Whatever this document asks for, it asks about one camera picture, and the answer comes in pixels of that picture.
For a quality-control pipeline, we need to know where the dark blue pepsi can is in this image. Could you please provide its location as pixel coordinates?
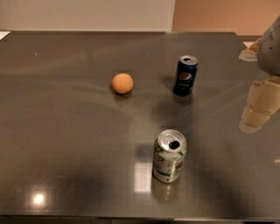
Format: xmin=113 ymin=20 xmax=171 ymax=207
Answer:
xmin=173 ymin=55 xmax=199 ymax=96

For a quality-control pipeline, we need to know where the orange fruit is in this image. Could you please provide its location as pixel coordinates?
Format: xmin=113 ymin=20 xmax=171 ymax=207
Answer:
xmin=111 ymin=73 xmax=134 ymax=95

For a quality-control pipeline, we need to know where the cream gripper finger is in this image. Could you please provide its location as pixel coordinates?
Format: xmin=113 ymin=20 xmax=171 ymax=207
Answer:
xmin=239 ymin=76 xmax=280 ymax=134
xmin=239 ymin=39 xmax=260 ymax=62

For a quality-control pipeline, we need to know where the white green 7up can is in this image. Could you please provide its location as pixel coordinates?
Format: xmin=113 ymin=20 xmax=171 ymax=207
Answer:
xmin=152 ymin=129 xmax=187 ymax=183

